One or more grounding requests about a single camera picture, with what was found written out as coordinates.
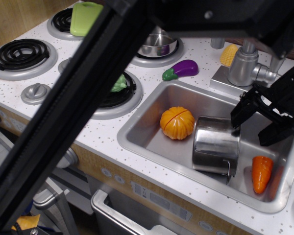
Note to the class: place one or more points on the purple toy eggplant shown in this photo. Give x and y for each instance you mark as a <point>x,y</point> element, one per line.
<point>183,68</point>

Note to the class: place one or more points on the silver dishwasher door handle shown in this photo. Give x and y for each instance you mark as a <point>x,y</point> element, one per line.
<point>120,221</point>

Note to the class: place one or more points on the silver stove knob front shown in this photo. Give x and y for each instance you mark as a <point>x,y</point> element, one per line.
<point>62,65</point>

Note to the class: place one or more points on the front left black burner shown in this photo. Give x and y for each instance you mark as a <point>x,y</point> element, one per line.
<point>25,59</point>

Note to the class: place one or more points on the silver faucet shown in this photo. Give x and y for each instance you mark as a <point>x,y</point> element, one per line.
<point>244,71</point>

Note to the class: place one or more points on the silver stove knob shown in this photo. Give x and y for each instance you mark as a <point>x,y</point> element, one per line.
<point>62,65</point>
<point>35,94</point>

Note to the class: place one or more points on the yellow toy corn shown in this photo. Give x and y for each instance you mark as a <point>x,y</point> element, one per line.
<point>228,54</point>

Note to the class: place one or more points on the front right black burner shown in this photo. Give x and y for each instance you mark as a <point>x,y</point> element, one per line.
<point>117,104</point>

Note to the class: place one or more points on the orange toy carrot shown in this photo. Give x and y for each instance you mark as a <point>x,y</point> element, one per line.
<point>261,173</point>

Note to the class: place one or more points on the green plastic cutting board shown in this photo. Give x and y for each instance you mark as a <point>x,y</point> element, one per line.
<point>84,15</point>

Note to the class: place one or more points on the steel saucepan on stove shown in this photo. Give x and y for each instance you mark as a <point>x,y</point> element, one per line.
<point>158,44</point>

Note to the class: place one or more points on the back left black burner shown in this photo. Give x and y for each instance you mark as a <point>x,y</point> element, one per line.
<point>59,26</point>

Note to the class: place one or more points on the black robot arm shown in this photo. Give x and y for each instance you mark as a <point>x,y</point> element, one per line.
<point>108,48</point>

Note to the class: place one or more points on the silver oven door handle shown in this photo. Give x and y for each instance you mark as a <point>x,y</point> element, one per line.
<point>51,194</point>

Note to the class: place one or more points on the green toy bitter gourd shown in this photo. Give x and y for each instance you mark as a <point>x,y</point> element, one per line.
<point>119,85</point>

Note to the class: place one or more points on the silver oven dial knob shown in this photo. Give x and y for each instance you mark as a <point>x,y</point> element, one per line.
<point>68,159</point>

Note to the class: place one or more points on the stainless steel sink basin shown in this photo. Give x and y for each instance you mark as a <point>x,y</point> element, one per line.
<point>142,135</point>

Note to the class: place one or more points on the silver stove knob left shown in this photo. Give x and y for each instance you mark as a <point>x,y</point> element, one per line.
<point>35,94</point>

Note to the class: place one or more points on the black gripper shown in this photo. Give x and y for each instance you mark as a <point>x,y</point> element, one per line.
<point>275,103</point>

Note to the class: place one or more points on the orange toy pumpkin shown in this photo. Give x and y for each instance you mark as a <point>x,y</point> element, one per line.
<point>177,123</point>

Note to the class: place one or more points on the black burner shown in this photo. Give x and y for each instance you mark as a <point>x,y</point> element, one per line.
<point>25,59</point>
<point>117,104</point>
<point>59,26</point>

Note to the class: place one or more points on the steel pot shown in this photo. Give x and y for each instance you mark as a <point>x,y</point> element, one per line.
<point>216,146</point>

